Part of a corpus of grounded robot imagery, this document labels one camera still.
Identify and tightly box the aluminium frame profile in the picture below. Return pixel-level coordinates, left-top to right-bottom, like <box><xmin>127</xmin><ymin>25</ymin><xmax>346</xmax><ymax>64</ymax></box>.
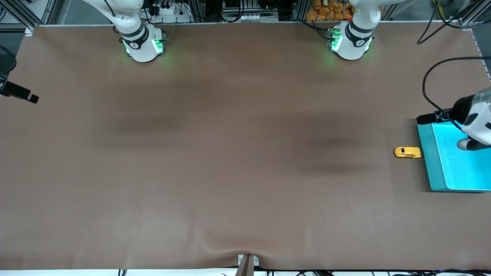
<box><xmin>8</xmin><ymin>0</ymin><xmax>58</xmax><ymax>37</ymax></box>
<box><xmin>458</xmin><ymin>0</ymin><xmax>491</xmax><ymax>31</ymax></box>

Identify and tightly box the aluminium frame post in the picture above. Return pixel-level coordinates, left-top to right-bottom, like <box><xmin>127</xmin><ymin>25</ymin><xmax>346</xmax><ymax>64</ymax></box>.
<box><xmin>188</xmin><ymin>0</ymin><xmax>209</xmax><ymax>23</ymax></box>

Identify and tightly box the white power strip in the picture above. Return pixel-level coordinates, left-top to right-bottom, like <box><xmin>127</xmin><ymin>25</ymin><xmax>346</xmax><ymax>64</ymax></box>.
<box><xmin>148</xmin><ymin>3</ymin><xmax>193</xmax><ymax>23</ymax></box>

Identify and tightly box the pile of orange packets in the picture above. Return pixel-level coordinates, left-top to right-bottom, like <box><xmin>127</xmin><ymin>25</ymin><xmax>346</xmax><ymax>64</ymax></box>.
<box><xmin>306</xmin><ymin>0</ymin><xmax>385</xmax><ymax>22</ymax></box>

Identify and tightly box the brown table mat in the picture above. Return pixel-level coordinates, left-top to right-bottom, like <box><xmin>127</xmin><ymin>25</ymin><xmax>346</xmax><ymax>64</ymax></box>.
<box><xmin>0</xmin><ymin>21</ymin><xmax>491</xmax><ymax>271</ymax></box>

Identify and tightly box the metal clamp bracket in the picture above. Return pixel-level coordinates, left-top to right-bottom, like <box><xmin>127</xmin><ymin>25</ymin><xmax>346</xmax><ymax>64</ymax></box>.
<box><xmin>237</xmin><ymin>254</ymin><xmax>260</xmax><ymax>276</ymax></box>

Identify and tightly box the yellow beetle toy car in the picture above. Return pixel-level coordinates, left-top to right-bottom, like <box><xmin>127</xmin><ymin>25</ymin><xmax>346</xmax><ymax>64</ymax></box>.
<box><xmin>394</xmin><ymin>146</ymin><xmax>422</xmax><ymax>159</ymax></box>

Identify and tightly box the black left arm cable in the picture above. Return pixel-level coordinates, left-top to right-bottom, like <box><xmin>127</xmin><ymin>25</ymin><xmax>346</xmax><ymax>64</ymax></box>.
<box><xmin>422</xmin><ymin>57</ymin><xmax>491</xmax><ymax>129</ymax></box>

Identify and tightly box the turquoise plastic bin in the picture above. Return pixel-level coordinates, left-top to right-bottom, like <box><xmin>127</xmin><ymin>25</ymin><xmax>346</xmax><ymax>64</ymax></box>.
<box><xmin>417</xmin><ymin>115</ymin><xmax>491</xmax><ymax>192</ymax></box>

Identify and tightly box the white terminal equipment box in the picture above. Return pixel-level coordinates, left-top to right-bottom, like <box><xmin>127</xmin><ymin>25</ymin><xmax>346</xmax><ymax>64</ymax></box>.
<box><xmin>222</xmin><ymin>0</ymin><xmax>280</xmax><ymax>23</ymax></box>

